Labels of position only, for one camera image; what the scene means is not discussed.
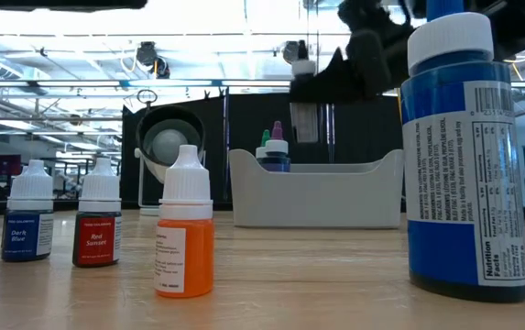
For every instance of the large blue-tip food coloring bottle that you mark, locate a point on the large blue-tip food coloring bottle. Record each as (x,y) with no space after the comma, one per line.
(450,183)

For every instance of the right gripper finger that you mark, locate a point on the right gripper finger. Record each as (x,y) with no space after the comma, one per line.
(331,87)

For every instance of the small white-capped dropper bottle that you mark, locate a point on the small white-capped dropper bottle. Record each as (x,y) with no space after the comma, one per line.
(24,170)

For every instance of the dark red monitor screen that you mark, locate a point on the dark red monitor screen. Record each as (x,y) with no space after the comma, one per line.
(4,165)

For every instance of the white cup lying sideways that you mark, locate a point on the white cup lying sideways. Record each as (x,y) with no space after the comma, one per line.
(170,137)

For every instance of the white plastic bin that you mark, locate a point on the white plastic bin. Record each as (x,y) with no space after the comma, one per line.
(317,197)

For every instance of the large green-tip food coloring bottle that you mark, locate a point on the large green-tip food coloring bottle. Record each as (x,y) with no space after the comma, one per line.
(265,137)

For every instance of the small dark blue dropper bottle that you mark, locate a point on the small dark blue dropper bottle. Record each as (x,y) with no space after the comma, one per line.
(27,234)

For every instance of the small orange dropper bottle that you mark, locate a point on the small orange dropper bottle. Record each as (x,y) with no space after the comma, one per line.
(184,256)

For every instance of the small red dropper bottle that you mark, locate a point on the small red dropper bottle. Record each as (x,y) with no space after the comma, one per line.
(97,238)

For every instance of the black aluminium table frame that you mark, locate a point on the black aluminium table frame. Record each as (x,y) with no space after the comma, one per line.
(62,206)

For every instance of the black overhead device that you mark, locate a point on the black overhead device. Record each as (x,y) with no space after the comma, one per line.
(149,55)

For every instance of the black fabric room divider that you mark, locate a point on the black fabric room divider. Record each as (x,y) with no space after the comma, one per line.
(253,114)

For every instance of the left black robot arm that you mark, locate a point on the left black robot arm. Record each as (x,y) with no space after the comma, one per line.
(37,3)

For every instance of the round overhead device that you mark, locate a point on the round overhead device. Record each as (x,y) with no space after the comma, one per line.
(289,52)

